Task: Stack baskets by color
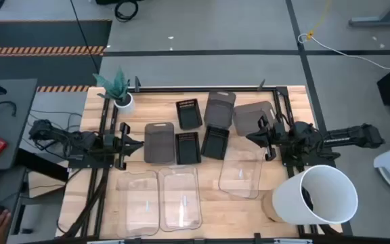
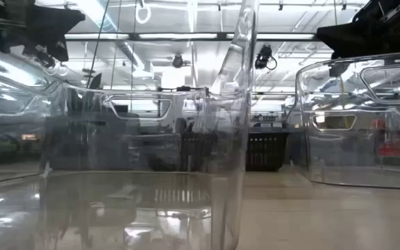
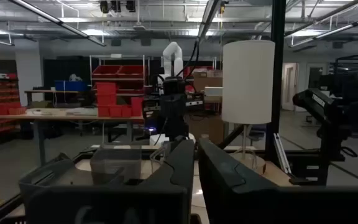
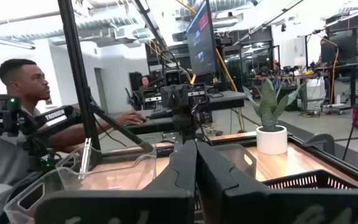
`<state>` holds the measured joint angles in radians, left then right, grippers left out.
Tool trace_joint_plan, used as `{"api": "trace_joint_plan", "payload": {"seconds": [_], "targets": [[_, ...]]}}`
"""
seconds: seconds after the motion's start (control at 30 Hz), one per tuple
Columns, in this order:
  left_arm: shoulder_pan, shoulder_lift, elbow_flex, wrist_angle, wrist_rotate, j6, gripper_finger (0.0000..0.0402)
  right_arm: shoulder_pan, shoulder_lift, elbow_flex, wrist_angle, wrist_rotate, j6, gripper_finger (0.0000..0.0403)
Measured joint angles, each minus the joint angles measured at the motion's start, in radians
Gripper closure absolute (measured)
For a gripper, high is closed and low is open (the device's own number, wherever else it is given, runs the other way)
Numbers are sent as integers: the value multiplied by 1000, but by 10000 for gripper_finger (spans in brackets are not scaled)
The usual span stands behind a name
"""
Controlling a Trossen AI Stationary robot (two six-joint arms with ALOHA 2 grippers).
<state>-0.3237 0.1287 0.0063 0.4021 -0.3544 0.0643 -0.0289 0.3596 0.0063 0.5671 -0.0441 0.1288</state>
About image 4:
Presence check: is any clear plastic storage bin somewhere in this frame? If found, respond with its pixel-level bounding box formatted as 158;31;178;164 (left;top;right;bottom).
212;143;258;183
3;169;67;224
55;143;158;191

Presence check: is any green snake plant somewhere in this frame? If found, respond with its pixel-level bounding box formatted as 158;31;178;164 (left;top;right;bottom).
242;77;306;132

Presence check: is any black keyboard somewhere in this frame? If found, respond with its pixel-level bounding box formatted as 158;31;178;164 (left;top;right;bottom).
147;110;174;120

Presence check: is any grey table corner bracket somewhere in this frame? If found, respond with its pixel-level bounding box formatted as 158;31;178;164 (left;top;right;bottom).
303;133;336;156

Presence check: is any black computer monitor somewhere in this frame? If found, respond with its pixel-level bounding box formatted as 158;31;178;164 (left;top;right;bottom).
185;0;218;77

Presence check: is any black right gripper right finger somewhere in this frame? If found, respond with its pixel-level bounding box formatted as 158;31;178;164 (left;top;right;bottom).
196;141;358;224

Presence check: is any black slotted plastic basket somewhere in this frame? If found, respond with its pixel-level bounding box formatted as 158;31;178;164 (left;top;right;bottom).
261;169;358;190

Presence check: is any black slanted overhead frame bar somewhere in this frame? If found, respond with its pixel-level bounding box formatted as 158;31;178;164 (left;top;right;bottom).
131;0;169;52

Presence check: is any dark workbench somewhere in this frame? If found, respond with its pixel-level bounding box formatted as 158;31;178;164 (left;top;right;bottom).
314;62;358;106

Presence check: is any dark office desk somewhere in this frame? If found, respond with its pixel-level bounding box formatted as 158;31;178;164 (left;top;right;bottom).
126;90;247;135

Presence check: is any person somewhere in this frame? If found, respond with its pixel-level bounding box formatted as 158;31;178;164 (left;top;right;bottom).
0;58;146;224
138;75;152;91

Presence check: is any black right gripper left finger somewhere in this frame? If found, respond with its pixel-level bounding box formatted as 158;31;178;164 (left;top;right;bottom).
34;139;198;224

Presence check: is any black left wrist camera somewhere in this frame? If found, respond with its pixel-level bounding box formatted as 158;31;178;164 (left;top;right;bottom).
163;68;183;85

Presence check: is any white round plant pot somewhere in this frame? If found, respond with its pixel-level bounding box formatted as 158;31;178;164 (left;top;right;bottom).
255;124;289;156

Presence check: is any black upright frame post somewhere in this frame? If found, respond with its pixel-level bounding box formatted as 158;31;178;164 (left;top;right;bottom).
57;0;103;153

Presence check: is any long ceiling light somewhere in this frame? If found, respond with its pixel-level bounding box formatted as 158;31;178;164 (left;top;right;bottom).
0;34;37;50

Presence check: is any white barrel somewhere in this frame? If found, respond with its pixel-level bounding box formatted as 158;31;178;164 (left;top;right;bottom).
305;77;326;110

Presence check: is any black diagonal frame strut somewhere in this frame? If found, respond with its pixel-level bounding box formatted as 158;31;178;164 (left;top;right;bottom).
87;101;154;154

